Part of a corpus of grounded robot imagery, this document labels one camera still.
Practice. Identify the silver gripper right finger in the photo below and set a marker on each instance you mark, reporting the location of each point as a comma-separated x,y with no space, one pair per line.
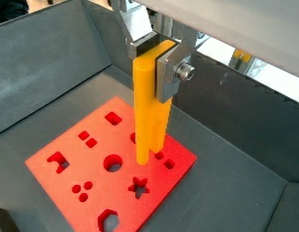
172,65

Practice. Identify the yellow square-circle peg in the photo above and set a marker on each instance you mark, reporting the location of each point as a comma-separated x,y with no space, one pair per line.
150,112

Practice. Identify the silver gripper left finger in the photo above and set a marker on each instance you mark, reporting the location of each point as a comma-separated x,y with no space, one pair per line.
133,19

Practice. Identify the red shape-sorting board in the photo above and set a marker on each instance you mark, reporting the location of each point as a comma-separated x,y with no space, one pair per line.
88,172

